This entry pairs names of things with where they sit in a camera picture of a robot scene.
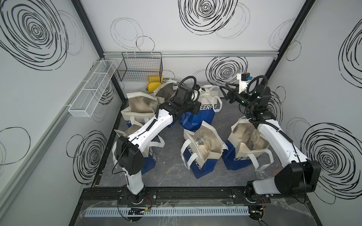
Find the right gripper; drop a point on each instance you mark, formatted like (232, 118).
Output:
(232, 94)

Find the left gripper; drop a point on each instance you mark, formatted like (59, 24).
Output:
(195, 106)

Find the takeout bag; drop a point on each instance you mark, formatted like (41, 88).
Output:
(148, 154)
(202, 149)
(165, 91)
(245, 145)
(142, 107)
(211, 103)

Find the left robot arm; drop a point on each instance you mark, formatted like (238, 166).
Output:
(128, 151)

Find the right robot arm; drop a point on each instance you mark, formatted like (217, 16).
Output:
(299, 175)

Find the clear plastic cup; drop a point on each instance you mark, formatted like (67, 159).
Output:
(261, 174)

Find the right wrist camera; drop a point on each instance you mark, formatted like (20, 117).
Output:
(243, 79)

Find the black wire basket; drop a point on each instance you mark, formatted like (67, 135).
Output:
(140, 67)

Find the white wire shelf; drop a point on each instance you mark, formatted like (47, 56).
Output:
(95, 85)

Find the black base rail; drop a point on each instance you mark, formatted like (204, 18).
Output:
(235, 194)

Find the grey cable duct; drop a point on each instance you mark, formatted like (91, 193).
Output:
(168, 211)

